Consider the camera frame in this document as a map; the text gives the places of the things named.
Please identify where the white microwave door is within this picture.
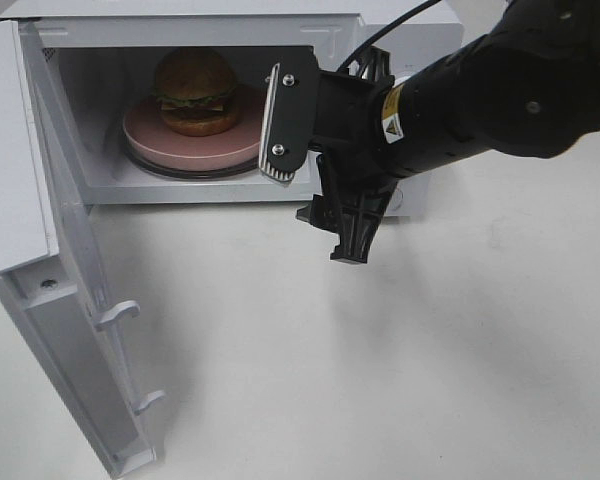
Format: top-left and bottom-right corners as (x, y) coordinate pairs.
(0, 20), (162, 479)

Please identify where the black camera cable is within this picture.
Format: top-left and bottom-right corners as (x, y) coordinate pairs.
(332, 0), (441, 76)

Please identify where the white microwave oven body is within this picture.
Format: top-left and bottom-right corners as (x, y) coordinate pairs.
(0, 0), (465, 221)

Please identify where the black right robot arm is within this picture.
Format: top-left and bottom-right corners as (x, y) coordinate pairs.
(313, 1), (600, 199)

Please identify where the round white door button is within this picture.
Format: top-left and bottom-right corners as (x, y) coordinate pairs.
(387, 186), (404, 212)

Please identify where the pink round plate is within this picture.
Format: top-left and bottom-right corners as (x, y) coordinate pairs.
(122, 86), (265, 171)

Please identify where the glass microwave turntable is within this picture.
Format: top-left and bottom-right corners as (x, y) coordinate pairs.
(122, 146), (258, 180)

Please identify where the burger with lettuce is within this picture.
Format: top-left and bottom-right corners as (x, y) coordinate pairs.
(153, 47), (240, 137)

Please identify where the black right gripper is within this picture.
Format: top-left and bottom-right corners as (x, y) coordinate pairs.
(296, 46), (405, 264)

